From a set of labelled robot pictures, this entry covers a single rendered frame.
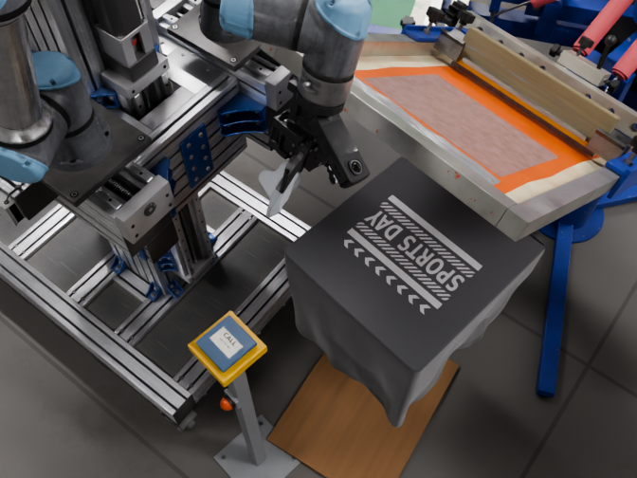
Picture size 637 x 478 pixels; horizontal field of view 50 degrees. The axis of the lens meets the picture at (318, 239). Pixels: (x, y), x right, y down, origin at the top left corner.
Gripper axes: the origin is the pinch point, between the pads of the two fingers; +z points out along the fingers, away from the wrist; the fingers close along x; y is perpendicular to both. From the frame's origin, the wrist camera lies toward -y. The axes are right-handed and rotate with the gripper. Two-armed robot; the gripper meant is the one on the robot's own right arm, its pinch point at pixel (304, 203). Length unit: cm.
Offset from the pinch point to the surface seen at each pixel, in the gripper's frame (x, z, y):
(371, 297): -33, 46, -2
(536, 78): -73, -2, 0
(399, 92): -37.0, -2.6, 11.1
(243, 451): -27, 146, 17
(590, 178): -50, -3, -27
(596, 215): -191, 96, -11
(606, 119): -74, -2, -18
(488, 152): -38.5, -2.2, -10.5
